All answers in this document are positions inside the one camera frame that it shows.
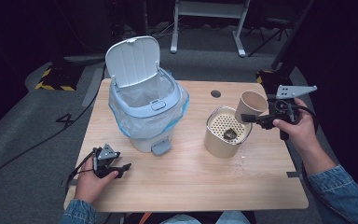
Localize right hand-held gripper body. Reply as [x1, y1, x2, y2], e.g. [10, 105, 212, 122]
[267, 84, 319, 141]

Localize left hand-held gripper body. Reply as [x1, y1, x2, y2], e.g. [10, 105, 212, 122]
[91, 143, 121, 179]

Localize brown paper cup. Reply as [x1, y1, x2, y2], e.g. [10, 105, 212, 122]
[234, 90, 269, 125]

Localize dark wet tea bag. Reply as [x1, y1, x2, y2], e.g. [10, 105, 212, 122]
[223, 127, 239, 141]

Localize beige canister with perforated strainer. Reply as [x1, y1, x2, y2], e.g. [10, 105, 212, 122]
[203, 105, 254, 160]

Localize clear blue-edged bin liner bag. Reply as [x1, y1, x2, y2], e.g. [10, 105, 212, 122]
[108, 73, 191, 141]

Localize white and blue pedal bin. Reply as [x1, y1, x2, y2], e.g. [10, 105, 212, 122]
[104, 35, 191, 157]

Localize person's right hand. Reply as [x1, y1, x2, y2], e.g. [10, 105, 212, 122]
[271, 97, 324, 161]

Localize person's left hand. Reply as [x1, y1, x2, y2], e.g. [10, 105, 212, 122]
[74, 156, 119, 205]

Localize grey tape piece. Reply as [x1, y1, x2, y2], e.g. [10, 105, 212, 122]
[285, 170, 303, 179]

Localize black stand with striped base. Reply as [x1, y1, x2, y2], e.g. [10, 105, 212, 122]
[255, 0, 317, 96]

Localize black tripod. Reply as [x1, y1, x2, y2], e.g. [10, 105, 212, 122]
[247, 17, 294, 58]

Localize person's legs in jeans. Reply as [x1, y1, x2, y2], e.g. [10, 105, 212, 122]
[160, 211, 254, 224]

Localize left hand-held gripper black cable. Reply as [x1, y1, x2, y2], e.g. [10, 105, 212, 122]
[64, 150, 96, 194]

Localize hand-held gripper black cable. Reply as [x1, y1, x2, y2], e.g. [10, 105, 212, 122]
[292, 105, 357, 224]
[64, 150, 96, 194]

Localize orange strap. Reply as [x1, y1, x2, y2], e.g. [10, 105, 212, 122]
[137, 212, 153, 224]

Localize grey floor cable cover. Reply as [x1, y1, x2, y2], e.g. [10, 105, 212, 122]
[81, 67, 105, 108]

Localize long black floor cable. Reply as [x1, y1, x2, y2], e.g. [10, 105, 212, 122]
[0, 46, 120, 189]

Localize right hand-held gripper black cable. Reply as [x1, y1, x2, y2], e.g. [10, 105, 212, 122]
[292, 105, 357, 224]

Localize black yellow striped base plate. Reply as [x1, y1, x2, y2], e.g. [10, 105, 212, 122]
[34, 63, 85, 92]

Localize white metal desk frame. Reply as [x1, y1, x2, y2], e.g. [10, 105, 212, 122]
[170, 0, 252, 58]

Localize bundle of floor cables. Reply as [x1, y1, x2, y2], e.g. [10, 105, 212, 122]
[120, 21, 176, 49]

